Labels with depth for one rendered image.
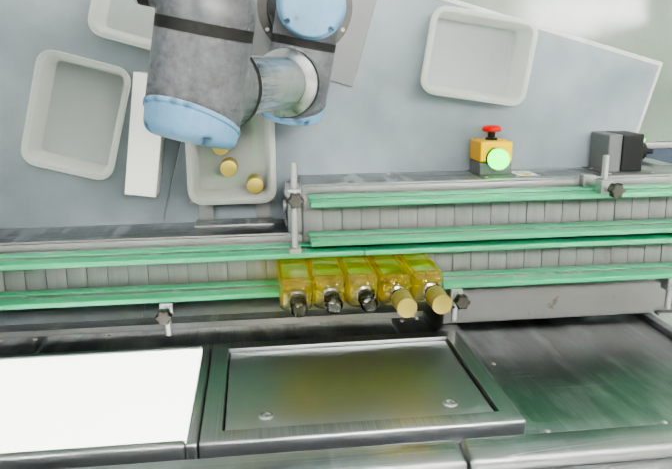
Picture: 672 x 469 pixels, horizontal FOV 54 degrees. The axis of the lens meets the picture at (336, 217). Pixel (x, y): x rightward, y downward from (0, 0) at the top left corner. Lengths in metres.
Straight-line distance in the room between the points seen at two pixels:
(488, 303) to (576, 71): 0.54
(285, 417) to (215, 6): 0.59
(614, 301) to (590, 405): 0.41
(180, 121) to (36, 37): 0.72
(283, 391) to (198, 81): 0.54
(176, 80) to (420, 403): 0.61
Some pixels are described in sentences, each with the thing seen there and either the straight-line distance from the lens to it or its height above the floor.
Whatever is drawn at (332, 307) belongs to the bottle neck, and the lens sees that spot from 1.11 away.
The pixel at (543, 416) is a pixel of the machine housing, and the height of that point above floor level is 1.25.
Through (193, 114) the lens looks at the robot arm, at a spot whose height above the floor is 1.38.
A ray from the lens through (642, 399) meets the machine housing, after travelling 1.25.
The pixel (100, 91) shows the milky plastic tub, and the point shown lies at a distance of 1.44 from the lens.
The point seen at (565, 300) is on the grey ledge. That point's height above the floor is 0.88.
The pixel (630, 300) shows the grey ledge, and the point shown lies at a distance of 1.58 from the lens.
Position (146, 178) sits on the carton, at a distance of 1.38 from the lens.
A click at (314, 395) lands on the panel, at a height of 1.19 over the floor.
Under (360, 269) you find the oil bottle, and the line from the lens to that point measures 1.18.
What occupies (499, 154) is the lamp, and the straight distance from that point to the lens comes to 1.40.
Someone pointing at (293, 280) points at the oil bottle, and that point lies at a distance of 1.14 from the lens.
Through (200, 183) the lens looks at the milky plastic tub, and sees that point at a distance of 1.41.
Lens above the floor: 2.15
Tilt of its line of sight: 75 degrees down
